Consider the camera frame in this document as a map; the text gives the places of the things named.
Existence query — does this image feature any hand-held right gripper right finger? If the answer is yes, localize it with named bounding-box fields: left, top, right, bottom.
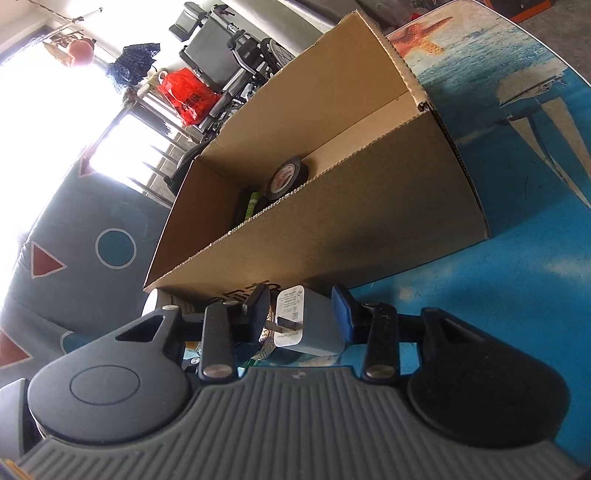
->
left=331, top=284, right=468, bottom=384

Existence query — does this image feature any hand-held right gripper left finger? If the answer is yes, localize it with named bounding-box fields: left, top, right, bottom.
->
left=113, top=283, right=274, bottom=382

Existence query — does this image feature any white charger plug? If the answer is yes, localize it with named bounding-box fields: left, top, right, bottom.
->
left=269, top=285, right=347, bottom=357

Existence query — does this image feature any brown cardboard box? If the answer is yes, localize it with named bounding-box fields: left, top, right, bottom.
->
left=143, top=10, right=490, bottom=296

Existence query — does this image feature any white supplement bottle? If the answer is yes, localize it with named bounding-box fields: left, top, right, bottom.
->
left=141, top=287, right=185, bottom=319

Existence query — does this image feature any black electrical tape roll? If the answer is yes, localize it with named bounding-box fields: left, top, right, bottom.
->
left=264, top=156, right=311, bottom=201

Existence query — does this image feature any blue patterned bed sheet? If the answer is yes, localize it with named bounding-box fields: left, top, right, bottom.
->
left=0, top=157, right=204, bottom=384

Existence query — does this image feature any red plastic bag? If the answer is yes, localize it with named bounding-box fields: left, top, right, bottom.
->
left=159, top=68, right=218, bottom=126

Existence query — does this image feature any metal railing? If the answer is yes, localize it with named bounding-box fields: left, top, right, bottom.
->
left=83, top=69, right=208, bottom=204

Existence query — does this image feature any folded wheelchair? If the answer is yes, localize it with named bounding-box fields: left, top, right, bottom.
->
left=164, top=1, right=296, bottom=195

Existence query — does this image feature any blue checked cloth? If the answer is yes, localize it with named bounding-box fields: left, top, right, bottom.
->
left=106, top=42, right=161, bottom=86

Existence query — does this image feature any orange round hanging object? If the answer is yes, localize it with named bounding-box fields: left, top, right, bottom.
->
left=69, top=39, right=94, bottom=68

